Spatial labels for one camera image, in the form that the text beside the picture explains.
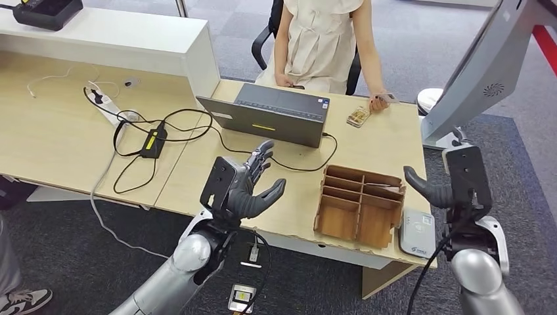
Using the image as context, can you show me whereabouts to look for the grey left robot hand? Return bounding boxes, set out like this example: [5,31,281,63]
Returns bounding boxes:
[226,139,288,221]

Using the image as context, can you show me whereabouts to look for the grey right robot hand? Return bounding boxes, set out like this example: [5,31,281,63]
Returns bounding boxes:
[403,127,468,211]

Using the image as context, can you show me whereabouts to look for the person's left hand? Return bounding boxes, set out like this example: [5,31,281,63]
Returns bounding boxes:
[368,92,393,115]

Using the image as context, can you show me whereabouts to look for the person's right hand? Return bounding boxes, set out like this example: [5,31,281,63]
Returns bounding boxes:
[275,73,305,90]

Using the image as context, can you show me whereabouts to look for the white room key card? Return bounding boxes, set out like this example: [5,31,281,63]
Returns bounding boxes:
[365,182,401,194]

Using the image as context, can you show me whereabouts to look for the white card reader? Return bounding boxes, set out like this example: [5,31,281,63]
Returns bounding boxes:
[398,207,437,260]

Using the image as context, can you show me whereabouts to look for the person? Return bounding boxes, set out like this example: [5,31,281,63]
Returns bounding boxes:
[254,0,393,115]

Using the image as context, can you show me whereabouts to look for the grey laptop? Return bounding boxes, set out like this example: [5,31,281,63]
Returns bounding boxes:
[196,82,330,150]

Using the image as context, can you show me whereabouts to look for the black office chair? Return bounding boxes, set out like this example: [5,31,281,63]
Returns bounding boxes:
[251,0,362,96]

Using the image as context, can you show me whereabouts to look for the white round bin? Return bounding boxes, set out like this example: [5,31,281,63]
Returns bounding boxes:
[416,87,445,115]

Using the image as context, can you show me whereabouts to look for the wooden divided organizer box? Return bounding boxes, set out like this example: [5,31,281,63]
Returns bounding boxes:
[313,164,407,249]

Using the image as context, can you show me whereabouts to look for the small silver device yellow label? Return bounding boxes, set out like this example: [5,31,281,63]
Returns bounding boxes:
[228,283,257,315]

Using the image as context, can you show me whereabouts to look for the black power adapter yellow label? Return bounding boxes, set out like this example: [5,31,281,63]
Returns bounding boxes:
[139,127,168,159]

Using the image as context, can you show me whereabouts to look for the white power strip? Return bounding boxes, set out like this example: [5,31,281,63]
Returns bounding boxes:
[83,86,139,127]

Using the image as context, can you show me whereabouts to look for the white counter shelf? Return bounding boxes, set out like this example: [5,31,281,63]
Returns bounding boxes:
[0,0,221,98]

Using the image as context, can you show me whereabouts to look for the grey white sneaker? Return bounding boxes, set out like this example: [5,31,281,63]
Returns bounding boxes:
[0,289,54,315]

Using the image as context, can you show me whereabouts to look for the bystander's grey trouser leg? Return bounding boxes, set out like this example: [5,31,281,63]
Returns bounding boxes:
[0,213,24,299]

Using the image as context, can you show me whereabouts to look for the black desktop device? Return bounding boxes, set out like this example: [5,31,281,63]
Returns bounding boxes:
[0,0,83,32]

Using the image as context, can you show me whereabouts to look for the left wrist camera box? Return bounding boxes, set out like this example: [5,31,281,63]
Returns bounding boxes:
[199,156,249,214]

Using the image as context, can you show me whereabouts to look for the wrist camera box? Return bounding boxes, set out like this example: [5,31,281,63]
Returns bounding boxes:
[441,143,493,219]
[199,156,249,214]

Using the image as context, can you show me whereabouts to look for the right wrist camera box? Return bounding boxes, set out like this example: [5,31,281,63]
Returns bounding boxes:
[441,143,493,219]

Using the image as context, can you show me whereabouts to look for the thin black laptop charging cable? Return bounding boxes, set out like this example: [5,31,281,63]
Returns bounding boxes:
[143,108,338,173]

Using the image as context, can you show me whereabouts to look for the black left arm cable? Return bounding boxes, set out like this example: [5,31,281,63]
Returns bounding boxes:
[234,230,273,315]

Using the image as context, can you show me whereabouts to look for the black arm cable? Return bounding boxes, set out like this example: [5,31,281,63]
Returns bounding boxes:
[234,230,273,315]
[405,208,475,315]

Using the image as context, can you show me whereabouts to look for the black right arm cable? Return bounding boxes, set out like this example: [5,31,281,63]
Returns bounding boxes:
[405,208,475,315]

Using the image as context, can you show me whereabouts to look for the grey power strip cable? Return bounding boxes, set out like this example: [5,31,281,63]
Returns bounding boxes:
[89,123,171,261]

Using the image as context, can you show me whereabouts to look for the thin white cable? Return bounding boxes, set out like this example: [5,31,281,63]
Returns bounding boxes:
[26,65,120,100]

